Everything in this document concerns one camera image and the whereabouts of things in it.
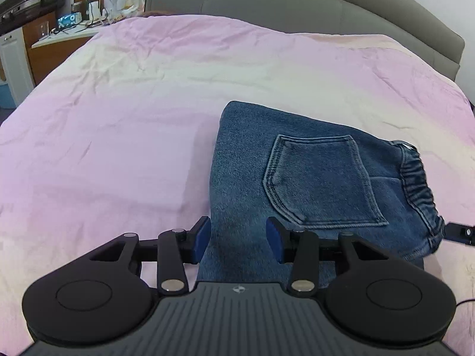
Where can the wooden cabinet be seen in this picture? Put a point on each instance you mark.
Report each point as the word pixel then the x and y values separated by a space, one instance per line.
pixel 44 61

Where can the blue tissue box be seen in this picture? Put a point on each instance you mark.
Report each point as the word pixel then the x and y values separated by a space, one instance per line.
pixel 69 21

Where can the white cabinet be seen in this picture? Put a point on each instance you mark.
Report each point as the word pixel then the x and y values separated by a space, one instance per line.
pixel 15 63

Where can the pink bed sheet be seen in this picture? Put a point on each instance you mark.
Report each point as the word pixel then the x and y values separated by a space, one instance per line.
pixel 130 118

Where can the blue denim pants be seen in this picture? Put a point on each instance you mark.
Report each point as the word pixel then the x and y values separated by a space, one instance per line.
pixel 315 178

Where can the brown suitcase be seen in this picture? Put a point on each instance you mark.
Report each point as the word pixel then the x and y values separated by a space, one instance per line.
pixel 29 0

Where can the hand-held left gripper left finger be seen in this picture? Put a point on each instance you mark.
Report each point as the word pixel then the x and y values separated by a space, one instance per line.
pixel 202 235

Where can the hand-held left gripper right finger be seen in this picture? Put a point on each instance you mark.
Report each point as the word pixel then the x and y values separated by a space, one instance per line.
pixel 274 237

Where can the white bedside table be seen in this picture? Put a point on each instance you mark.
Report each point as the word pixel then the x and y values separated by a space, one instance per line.
pixel 66 36

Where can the grey padded headboard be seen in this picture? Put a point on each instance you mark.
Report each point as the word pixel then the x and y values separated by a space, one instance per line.
pixel 297 0

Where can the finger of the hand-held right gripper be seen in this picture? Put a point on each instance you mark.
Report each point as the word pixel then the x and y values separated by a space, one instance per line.
pixel 460 233

